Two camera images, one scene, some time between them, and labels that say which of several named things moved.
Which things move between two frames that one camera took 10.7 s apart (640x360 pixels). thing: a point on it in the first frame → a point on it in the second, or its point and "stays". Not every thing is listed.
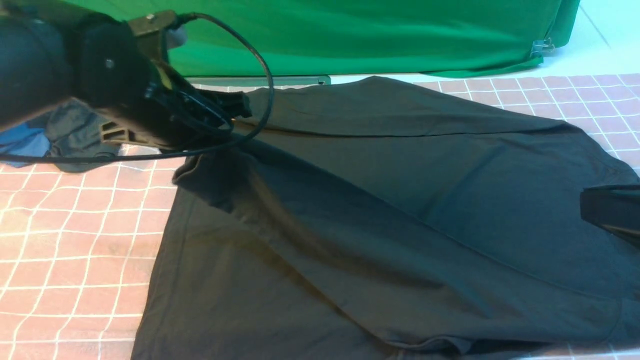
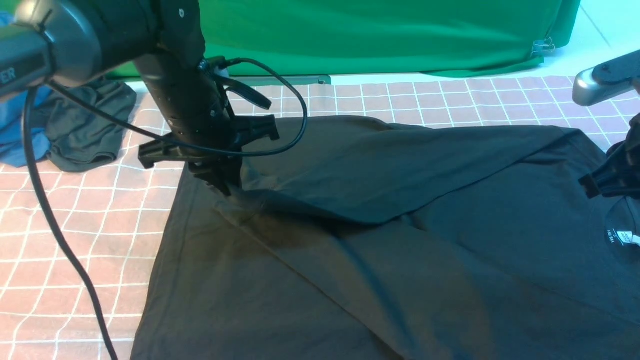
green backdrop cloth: x=395 y=38 stays
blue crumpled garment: x=22 y=140 stays
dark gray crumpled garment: x=73 y=128 stays
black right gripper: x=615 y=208 → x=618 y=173
